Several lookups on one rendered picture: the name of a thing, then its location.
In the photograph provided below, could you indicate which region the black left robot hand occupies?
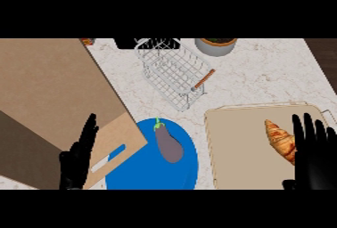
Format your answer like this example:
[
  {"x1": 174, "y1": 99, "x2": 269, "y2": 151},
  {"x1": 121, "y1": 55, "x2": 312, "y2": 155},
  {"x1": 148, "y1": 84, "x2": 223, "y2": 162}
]
[{"x1": 58, "y1": 112, "x2": 101, "y2": 191}]

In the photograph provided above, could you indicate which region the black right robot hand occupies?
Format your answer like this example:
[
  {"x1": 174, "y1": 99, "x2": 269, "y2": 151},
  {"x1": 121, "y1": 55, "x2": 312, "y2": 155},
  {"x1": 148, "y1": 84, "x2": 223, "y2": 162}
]
[{"x1": 282, "y1": 112, "x2": 337, "y2": 191}]

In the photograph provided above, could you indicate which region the golden brown croissant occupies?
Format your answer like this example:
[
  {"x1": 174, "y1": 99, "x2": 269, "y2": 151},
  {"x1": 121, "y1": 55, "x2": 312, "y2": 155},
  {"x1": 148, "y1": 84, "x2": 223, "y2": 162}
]
[{"x1": 263, "y1": 118, "x2": 297, "y2": 166}]

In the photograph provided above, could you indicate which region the beige tray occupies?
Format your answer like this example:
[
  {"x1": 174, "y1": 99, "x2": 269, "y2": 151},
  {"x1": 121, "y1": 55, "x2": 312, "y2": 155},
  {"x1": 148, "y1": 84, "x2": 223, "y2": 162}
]
[{"x1": 204, "y1": 101, "x2": 336, "y2": 191}]

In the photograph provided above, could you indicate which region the blue round plate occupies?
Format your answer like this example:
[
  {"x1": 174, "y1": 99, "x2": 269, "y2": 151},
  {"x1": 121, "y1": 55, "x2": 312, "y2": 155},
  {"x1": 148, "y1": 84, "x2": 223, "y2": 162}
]
[{"x1": 104, "y1": 118, "x2": 200, "y2": 191}]

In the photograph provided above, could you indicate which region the purple eggplant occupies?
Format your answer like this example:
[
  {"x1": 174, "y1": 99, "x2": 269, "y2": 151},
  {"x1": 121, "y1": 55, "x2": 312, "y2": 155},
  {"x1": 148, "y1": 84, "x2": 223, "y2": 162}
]
[{"x1": 152, "y1": 117, "x2": 186, "y2": 164}]

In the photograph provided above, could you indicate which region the dark brown cabinet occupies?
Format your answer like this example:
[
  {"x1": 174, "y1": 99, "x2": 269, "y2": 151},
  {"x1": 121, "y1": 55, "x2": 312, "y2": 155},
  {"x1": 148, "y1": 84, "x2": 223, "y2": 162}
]
[{"x1": 305, "y1": 37, "x2": 337, "y2": 95}]

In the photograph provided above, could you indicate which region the small red orange item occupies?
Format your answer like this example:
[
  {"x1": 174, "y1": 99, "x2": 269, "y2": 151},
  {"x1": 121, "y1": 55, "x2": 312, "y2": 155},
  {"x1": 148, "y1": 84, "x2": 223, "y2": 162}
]
[{"x1": 78, "y1": 37, "x2": 96, "y2": 46}]

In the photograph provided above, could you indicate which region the grey plant pot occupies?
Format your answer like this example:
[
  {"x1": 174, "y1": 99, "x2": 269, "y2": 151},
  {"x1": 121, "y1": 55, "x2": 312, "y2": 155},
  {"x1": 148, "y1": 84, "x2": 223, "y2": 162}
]
[{"x1": 194, "y1": 37, "x2": 238, "y2": 58}]

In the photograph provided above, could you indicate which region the white wire tiered basket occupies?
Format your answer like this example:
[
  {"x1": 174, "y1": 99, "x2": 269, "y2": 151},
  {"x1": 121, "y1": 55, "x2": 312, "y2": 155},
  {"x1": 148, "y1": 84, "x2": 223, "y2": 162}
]
[{"x1": 133, "y1": 37, "x2": 217, "y2": 112}]

